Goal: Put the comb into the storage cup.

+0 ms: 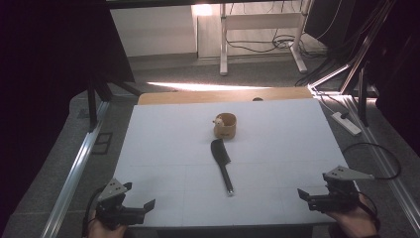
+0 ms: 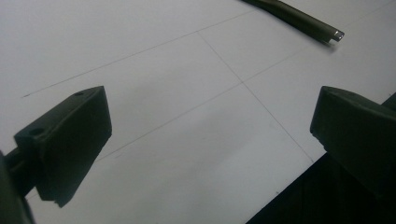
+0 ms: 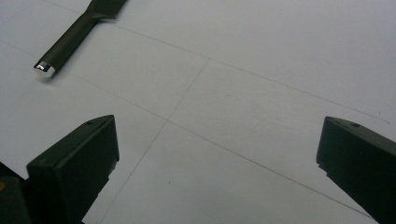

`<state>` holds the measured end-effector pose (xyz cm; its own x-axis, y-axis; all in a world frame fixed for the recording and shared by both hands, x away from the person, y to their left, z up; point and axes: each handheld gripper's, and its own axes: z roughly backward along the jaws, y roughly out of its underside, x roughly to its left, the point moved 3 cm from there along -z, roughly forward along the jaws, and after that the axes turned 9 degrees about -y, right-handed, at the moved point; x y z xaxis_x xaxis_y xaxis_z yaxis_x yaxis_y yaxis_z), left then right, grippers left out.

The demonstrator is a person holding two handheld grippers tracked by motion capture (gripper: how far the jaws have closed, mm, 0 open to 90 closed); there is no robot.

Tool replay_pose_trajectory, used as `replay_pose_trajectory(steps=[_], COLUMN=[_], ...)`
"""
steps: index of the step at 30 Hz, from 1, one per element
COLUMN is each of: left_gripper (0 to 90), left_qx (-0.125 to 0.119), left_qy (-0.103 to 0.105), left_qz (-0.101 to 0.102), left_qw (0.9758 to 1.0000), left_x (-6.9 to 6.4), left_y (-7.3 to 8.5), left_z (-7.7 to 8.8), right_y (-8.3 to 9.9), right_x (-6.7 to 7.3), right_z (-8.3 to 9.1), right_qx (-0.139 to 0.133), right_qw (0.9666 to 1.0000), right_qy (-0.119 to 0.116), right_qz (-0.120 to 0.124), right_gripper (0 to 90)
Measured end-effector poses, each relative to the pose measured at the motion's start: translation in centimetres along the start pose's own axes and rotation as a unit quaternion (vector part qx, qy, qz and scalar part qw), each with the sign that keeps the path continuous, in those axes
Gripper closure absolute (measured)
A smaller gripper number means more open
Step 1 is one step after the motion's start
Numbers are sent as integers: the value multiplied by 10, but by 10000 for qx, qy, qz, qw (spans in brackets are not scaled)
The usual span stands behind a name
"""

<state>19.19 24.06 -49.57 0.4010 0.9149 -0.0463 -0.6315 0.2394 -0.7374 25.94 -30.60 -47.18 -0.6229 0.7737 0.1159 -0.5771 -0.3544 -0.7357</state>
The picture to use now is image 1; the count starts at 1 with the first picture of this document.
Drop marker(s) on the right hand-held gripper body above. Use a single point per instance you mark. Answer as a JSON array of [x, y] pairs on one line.
[[340, 198]]

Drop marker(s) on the white power strip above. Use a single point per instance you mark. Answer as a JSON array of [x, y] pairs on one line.
[[350, 126]]

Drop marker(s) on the black upright post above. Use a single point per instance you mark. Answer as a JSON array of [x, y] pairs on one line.
[[363, 99]]

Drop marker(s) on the dark floor socket plate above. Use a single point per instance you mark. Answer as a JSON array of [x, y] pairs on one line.
[[102, 143]]

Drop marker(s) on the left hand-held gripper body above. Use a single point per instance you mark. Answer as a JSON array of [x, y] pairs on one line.
[[112, 208]]

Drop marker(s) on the silver metal stand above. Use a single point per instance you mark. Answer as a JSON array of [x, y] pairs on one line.
[[356, 56]]

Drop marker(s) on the aluminium floor rail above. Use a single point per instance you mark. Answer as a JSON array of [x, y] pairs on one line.
[[77, 172], [393, 185]]

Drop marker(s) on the wooden cup with small figure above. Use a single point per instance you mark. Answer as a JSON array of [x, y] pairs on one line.
[[228, 130]]

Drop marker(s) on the dark curtain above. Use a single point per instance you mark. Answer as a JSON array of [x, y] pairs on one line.
[[402, 82], [49, 66]]

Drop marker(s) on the person's left hand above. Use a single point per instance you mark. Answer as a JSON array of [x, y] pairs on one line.
[[105, 231]]

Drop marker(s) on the white desk frame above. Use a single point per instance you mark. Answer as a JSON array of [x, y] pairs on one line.
[[264, 20]]

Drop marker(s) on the black plug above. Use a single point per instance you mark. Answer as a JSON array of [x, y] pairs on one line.
[[344, 115]]

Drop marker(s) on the person's right hand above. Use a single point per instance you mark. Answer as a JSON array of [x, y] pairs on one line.
[[358, 221]]

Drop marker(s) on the black metal stand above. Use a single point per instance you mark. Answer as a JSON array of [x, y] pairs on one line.
[[94, 99]]

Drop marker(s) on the white table mat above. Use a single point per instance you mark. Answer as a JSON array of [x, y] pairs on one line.
[[165, 148]]

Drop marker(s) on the black comb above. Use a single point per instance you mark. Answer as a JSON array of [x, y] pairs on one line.
[[220, 155]]

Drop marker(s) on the wooden table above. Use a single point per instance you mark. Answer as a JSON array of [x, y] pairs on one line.
[[198, 96]]

